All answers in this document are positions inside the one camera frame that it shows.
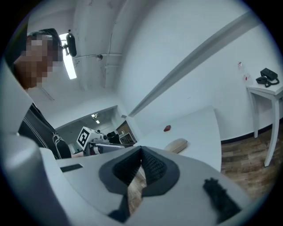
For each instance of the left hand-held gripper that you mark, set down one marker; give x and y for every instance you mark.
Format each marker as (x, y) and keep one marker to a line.
(84, 136)

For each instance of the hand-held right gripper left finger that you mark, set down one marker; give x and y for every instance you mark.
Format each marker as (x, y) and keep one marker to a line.
(92, 174)

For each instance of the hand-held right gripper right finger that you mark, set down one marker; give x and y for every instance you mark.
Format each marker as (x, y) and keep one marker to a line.
(188, 187)

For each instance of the black office chair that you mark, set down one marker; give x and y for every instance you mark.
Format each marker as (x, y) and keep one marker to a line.
(113, 138)

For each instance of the wooden shelf unit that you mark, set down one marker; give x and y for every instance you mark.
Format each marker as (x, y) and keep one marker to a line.
(126, 132)

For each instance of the beige wooden object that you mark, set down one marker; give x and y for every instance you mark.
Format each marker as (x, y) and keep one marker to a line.
(177, 145)

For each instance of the small red object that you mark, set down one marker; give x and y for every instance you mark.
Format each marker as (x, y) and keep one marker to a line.
(167, 128)

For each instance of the person's black shirt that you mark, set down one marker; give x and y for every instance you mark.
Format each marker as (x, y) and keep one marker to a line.
(44, 136)

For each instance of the small ceiling lamp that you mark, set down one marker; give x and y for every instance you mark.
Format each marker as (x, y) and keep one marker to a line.
(99, 57)

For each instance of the long ceiling light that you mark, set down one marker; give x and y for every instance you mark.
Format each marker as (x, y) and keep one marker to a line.
(69, 59)

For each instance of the white side table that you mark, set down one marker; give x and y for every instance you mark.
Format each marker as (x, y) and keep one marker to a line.
(273, 92)

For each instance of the black desk telephone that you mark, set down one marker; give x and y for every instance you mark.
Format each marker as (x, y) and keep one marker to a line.
(267, 77)

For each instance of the black head-worn camera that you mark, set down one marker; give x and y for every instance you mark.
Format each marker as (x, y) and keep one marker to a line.
(70, 44)

